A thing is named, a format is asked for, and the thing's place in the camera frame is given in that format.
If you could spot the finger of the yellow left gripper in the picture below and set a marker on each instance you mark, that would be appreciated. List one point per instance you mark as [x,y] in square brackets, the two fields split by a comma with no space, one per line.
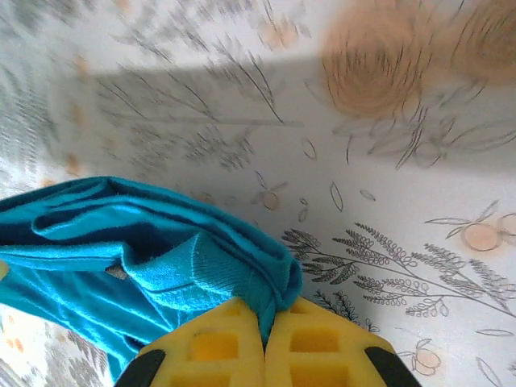
[3,270]

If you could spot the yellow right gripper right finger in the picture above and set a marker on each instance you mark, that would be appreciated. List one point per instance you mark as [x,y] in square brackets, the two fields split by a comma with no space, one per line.
[318,350]

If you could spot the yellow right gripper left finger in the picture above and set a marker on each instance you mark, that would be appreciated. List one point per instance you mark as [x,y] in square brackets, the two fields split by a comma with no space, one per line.
[213,350]

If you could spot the blue t-shirt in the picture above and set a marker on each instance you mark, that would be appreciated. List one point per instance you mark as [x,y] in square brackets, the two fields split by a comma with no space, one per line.
[121,262]

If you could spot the floral tablecloth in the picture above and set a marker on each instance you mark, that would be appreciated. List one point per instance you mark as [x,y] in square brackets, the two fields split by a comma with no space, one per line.
[322,161]

